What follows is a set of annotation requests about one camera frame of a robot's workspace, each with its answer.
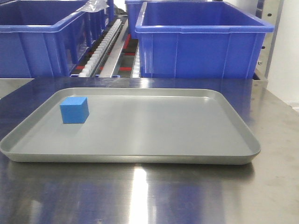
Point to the steel divider rail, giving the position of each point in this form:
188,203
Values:
112,64

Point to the blue bin front left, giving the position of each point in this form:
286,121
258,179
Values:
45,38

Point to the blue bin front right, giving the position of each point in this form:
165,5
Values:
195,39

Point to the white roller track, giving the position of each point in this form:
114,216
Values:
93,64

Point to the blue bin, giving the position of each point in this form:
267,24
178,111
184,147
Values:
45,38
133,9
195,39

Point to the blue foam cube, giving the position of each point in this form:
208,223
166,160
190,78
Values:
74,110

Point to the grey plastic tray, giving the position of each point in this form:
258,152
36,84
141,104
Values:
195,126

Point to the clear plastic bag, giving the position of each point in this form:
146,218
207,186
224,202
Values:
93,6

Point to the blue bin rear right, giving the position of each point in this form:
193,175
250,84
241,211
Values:
133,9

